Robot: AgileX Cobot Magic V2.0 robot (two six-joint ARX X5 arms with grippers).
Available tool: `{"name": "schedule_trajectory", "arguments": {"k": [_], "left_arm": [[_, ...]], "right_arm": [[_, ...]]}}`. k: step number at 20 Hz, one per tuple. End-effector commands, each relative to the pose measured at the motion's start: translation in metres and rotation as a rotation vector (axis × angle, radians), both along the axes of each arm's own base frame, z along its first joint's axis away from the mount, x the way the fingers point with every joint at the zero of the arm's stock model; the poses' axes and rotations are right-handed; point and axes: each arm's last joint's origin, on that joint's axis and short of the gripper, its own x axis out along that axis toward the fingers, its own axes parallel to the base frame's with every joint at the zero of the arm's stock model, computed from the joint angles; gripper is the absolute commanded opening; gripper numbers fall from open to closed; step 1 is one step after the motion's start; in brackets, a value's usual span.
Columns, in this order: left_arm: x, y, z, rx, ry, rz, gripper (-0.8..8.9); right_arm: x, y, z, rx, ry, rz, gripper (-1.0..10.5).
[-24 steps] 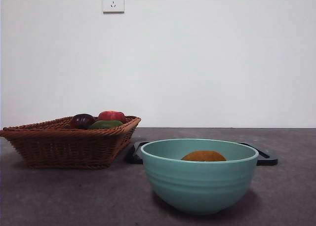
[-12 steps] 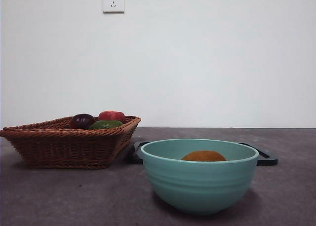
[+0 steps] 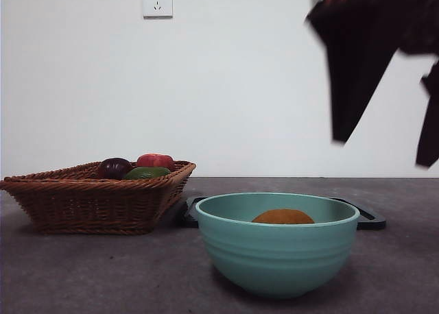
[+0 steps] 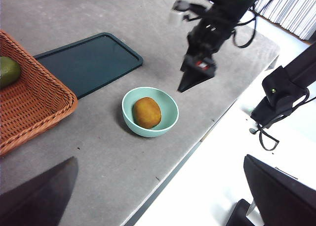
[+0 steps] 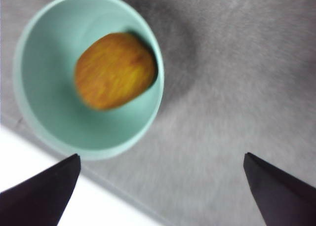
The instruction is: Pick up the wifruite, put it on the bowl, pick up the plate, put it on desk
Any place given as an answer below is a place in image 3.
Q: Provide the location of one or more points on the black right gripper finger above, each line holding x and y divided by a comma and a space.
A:
346, 87
432, 129

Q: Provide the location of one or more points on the brown yellow kiwifruit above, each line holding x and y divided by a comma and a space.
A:
283, 216

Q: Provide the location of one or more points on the teal ribbed bowl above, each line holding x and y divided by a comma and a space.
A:
278, 252

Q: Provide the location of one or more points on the black rectangular tray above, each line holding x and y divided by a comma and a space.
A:
188, 214

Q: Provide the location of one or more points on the red apple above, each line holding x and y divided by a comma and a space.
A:
154, 160

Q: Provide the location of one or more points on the green fruit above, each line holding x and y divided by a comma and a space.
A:
147, 172

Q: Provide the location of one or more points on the dark purple fruit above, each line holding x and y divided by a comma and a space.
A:
115, 166

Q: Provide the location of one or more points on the brown wicker basket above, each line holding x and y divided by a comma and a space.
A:
92, 204

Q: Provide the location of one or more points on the white wall power socket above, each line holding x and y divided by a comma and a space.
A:
164, 5

